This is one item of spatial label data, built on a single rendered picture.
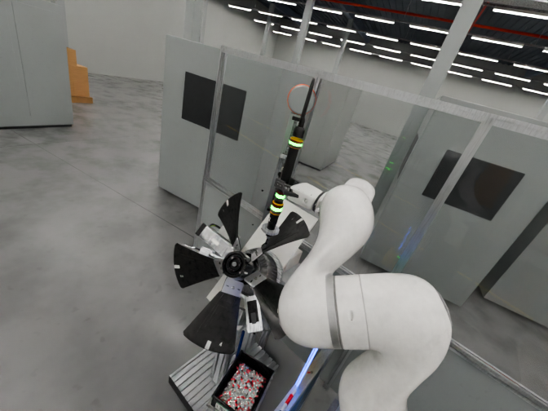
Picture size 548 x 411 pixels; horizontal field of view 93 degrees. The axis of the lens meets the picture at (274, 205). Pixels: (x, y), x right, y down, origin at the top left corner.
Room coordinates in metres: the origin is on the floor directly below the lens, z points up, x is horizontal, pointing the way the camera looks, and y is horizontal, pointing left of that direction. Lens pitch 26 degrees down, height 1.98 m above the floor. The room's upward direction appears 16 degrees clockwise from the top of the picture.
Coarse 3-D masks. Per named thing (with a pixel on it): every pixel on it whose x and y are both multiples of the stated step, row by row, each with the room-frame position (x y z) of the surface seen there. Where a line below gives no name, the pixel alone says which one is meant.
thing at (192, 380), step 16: (240, 336) 1.39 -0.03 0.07; (208, 352) 1.18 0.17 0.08; (256, 352) 1.29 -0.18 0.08; (192, 368) 1.06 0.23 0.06; (208, 368) 1.08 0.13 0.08; (272, 368) 1.22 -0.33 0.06; (176, 384) 0.93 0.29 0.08; (192, 384) 0.95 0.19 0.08; (208, 384) 0.99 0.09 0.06; (192, 400) 0.87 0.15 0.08; (208, 400) 0.90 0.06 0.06
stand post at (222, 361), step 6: (216, 354) 1.02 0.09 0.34; (222, 354) 1.00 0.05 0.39; (228, 354) 0.98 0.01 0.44; (216, 360) 1.02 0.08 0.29; (222, 360) 0.99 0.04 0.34; (228, 360) 1.00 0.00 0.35; (216, 366) 1.01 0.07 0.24; (222, 366) 0.99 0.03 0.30; (216, 372) 1.00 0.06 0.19; (222, 372) 0.98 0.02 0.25; (216, 378) 1.00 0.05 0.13; (222, 378) 0.99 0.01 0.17; (216, 384) 1.00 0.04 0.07
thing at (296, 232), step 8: (288, 216) 1.10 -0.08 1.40; (296, 216) 1.06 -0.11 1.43; (288, 224) 1.03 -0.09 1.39; (296, 224) 1.00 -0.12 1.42; (304, 224) 0.98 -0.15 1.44; (280, 232) 1.00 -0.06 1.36; (288, 232) 0.96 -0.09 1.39; (296, 232) 0.94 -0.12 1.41; (304, 232) 0.93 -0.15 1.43; (272, 240) 0.97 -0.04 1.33; (280, 240) 0.94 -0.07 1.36; (288, 240) 0.92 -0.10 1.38; (296, 240) 0.91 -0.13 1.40; (264, 248) 0.93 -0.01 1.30; (272, 248) 0.91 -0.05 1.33
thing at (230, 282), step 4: (228, 280) 0.85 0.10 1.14; (232, 280) 0.86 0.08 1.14; (224, 284) 0.83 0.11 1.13; (228, 284) 0.84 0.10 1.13; (232, 284) 0.85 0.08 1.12; (236, 284) 0.86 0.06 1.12; (240, 284) 0.87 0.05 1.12; (224, 288) 0.83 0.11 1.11; (228, 288) 0.83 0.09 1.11; (236, 288) 0.85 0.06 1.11; (240, 288) 0.86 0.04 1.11; (224, 292) 0.82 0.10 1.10; (228, 292) 0.83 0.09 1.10; (232, 292) 0.83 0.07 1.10; (236, 292) 0.84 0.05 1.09; (240, 292) 0.85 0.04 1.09; (236, 296) 0.83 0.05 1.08
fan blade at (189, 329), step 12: (216, 300) 0.78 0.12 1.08; (228, 300) 0.80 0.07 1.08; (240, 300) 0.83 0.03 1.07; (204, 312) 0.74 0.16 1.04; (216, 312) 0.75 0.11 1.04; (228, 312) 0.78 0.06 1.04; (192, 324) 0.71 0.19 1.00; (204, 324) 0.72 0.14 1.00; (216, 324) 0.73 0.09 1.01; (228, 324) 0.75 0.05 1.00; (192, 336) 0.68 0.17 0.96; (204, 336) 0.69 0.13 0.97; (216, 336) 0.70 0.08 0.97; (228, 336) 0.72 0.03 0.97; (204, 348) 0.66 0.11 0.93; (216, 348) 0.67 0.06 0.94; (228, 348) 0.69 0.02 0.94
